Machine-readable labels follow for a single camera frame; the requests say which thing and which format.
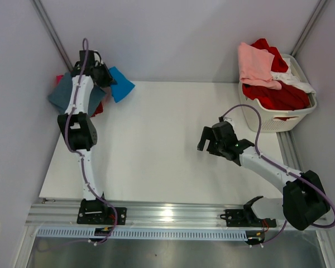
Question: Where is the teal folded t-shirt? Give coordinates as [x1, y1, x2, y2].
[47, 73, 106, 117]

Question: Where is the white t-shirt in basket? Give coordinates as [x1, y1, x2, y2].
[271, 54, 316, 94]

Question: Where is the red folded t-shirt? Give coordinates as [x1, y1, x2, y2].
[91, 102, 104, 117]

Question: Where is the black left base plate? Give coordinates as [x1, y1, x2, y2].
[76, 206, 127, 225]

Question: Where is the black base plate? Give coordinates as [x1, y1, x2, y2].
[219, 209, 277, 228]
[76, 206, 127, 225]

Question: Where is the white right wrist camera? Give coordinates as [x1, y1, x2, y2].
[219, 117, 235, 127]

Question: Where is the right aluminium frame post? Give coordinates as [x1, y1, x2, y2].
[290, 0, 331, 57]

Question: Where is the pink folded t-shirt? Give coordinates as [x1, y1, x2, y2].
[103, 87, 112, 105]

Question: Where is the pink t-shirt in basket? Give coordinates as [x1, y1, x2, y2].
[238, 42, 281, 90]

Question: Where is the red t-shirt in basket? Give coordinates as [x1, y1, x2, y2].
[237, 39, 315, 111]

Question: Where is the left aluminium frame post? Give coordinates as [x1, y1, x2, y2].
[30, 0, 73, 71]

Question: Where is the aluminium mounting rail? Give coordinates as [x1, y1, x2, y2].
[25, 202, 331, 231]

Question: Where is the bright blue t-shirt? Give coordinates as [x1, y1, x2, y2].
[109, 66, 135, 103]

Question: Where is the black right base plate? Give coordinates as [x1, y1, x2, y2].
[219, 209, 277, 228]

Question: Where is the white slotted cable duct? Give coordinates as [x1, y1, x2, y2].
[36, 227, 247, 241]

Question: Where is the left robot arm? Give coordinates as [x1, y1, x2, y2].
[58, 49, 114, 224]

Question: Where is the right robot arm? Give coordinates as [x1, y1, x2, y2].
[197, 121, 331, 231]

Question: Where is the aluminium frame post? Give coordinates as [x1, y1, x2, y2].
[30, 0, 73, 71]
[290, 0, 331, 57]

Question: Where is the white perforated laundry basket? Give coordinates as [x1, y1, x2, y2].
[238, 54, 318, 133]

